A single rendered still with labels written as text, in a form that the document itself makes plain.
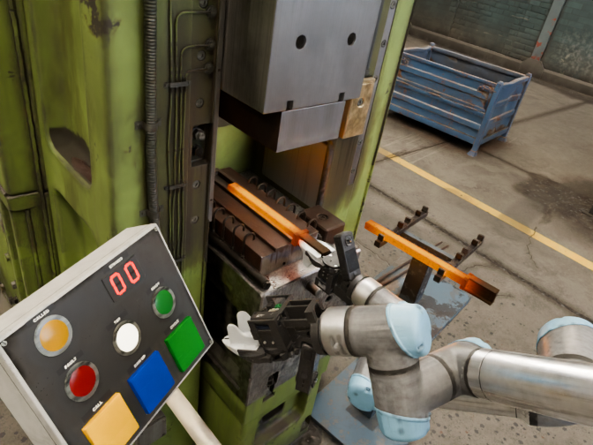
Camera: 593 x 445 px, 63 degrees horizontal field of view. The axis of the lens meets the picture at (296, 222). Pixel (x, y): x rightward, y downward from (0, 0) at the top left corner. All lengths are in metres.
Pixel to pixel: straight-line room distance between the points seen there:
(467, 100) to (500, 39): 4.56
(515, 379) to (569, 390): 0.07
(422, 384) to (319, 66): 0.66
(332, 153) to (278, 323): 0.78
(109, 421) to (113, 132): 0.52
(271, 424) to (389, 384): 1.20
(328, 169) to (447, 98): 3.62
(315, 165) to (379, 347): 0.89
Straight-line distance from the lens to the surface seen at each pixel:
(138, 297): 0.88
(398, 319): 0.69
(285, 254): 1.28
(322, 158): 1.47
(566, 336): 1.12
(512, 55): 9.32
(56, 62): 1.34
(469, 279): 1.43
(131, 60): 0.97
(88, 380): 0.82
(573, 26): 8.96
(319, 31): 1.03
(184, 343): 0.95
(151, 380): 0.90
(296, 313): 0.77
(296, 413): 1.93
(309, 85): 1.06
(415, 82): 5.18
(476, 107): 4.90
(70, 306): 0.80
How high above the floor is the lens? 1.72
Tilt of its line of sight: 33 degrees down
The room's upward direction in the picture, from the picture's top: 10 degrees clockwise
